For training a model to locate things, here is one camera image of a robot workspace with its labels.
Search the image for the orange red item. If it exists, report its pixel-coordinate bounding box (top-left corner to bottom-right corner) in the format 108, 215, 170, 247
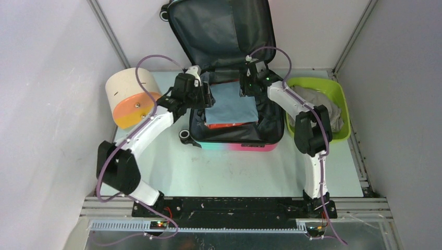
204, 121, 258, 129

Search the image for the light blue cloth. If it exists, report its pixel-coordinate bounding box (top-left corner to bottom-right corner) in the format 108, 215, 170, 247
205, 81, 259, 125

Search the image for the grey garment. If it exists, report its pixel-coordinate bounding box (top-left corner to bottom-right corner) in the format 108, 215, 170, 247
290, 85, 344, 133

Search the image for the pink teal cartoon suitcase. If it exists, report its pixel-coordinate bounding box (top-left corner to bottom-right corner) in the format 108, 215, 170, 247
159, 1, 285, 152

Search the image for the cream orange cylindrical container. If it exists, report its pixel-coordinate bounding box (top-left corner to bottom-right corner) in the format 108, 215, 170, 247
105, 68, 162, 129

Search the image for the lime green plastic tray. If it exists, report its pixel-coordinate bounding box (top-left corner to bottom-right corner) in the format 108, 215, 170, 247
286, 77, 351, 143

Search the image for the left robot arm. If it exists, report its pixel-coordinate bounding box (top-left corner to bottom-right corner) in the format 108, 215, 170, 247
96, 67, 215, 217

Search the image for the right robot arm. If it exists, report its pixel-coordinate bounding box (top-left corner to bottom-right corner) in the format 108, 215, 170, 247
240, 56, 333, 218

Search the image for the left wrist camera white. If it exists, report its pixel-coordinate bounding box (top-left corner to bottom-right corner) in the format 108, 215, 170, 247
185, 65, 202, 87

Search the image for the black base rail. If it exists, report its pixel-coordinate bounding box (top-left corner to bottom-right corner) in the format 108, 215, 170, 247
131, 197, 338, 229

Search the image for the grey cable duct strip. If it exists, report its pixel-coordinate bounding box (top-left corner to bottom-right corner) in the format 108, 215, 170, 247
89, 219, 307, 234

